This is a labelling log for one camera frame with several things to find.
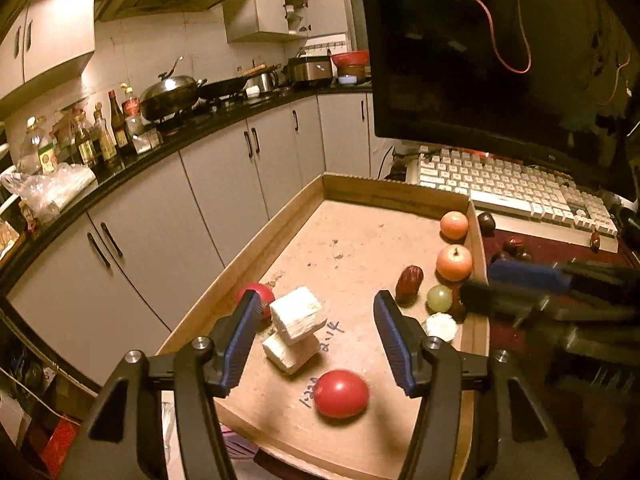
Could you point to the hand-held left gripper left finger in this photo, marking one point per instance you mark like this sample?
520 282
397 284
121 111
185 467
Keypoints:
239 350

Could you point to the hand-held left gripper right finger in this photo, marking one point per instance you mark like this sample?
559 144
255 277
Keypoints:
395 352

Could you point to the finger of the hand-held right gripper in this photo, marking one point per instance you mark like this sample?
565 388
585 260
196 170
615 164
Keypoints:
530 275
500 300

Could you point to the green grape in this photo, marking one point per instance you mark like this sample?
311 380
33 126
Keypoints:
440 297

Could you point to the white foam block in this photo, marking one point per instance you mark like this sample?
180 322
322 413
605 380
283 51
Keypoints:
290 357
295 315

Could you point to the large red tomato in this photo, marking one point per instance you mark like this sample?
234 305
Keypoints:
341 393

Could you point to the small orange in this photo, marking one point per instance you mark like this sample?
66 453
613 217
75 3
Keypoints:
454 225

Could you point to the shallow cardboard tray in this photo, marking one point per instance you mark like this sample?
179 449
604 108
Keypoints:
360 245

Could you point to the white round object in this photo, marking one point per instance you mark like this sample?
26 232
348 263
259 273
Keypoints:
440 327

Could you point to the orange-red apple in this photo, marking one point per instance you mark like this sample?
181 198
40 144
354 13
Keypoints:
454 262

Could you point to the small red tomato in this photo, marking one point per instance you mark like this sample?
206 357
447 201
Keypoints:
264 296

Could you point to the maroon tablecloth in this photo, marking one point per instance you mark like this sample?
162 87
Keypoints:
550 410

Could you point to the white computer keyboard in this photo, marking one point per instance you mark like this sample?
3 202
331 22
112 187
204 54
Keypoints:
510 185

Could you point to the grey base cabinets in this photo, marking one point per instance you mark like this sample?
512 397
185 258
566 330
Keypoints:
160 220

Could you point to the black computer monitor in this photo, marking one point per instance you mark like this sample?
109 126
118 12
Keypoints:
475 60

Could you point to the clear plastic bag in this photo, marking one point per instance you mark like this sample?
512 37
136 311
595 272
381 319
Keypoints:
50 190

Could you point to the row of sauce bottles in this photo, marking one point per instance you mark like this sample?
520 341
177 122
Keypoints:
102 135

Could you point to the packaged food tray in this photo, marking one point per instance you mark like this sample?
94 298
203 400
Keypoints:
7 240

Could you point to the black frying pan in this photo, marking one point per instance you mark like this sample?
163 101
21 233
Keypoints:
225 87

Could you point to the steel wok with lid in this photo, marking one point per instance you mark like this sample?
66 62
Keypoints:
167 92

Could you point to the small blue bowl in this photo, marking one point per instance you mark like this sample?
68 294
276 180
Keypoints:
347 79

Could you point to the steel kettle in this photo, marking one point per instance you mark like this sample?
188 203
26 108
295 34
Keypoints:
265 81

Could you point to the red plastic basin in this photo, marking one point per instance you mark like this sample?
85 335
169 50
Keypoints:
350 60

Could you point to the large clear oil bottle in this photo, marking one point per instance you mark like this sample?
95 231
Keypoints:
37 150

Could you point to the silver rice cooker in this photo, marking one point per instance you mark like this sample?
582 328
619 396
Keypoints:
310 70

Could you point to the white dish rack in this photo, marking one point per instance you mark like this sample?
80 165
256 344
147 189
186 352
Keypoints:
4 175

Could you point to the small grey wall cabinet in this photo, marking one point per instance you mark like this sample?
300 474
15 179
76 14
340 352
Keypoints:
255 15

